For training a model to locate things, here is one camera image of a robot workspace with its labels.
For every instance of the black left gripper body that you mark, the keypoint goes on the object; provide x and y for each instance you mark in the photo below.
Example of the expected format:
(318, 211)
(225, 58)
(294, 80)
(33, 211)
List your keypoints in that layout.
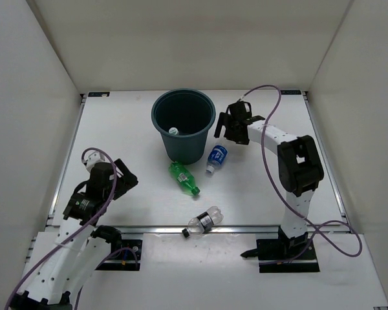
(125, 182)

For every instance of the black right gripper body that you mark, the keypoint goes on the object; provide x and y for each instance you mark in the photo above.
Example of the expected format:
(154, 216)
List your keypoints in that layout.
(233, 132)

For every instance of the blue label clear water bottle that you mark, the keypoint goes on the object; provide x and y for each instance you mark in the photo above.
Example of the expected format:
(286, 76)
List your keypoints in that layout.
(217, 156)

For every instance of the clear bottle white cap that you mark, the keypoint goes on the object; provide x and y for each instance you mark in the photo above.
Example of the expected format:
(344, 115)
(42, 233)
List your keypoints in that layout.
(173, 131)

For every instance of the green plastic soda bottle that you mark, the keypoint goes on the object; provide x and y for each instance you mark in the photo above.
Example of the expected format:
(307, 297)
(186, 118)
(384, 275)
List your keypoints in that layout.
(184, 178)

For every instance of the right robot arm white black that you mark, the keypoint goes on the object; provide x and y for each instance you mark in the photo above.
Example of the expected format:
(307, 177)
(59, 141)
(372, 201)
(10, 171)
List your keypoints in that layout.
(299, 165)

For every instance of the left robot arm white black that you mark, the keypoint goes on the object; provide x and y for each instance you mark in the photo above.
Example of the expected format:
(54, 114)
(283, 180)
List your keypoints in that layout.
(81, 246)

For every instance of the dark teal plastic bin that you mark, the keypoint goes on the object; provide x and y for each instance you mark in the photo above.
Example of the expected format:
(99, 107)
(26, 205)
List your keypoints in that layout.
(193, 114)

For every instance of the black label sticker right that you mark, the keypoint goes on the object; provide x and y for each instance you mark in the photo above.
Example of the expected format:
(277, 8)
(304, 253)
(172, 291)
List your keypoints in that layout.
(291, 92)

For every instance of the black label sticker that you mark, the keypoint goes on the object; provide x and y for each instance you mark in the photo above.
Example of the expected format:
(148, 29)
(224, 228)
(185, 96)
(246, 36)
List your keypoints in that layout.
(98, 94)
(291, 92)

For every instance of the clear bottle black label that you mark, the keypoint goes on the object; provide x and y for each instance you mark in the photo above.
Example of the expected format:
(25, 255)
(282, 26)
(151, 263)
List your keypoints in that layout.
(203, 223)

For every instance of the black label sticker left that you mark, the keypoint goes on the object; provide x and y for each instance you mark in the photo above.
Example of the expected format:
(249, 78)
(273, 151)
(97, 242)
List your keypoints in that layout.
(98, 94)

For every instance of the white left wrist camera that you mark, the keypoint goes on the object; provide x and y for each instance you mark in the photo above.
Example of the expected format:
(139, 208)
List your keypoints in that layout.
(92, 159)

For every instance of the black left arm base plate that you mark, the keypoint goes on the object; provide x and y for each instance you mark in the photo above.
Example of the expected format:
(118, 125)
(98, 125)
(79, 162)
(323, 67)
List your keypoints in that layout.
(129, 258)

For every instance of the aluminium table edge rail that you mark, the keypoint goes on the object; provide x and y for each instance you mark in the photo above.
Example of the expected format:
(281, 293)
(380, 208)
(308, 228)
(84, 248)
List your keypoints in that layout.
(236, 229)

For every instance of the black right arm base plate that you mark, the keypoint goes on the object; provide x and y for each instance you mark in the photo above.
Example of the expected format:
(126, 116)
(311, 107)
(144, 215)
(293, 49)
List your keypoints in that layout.
(274, 258)

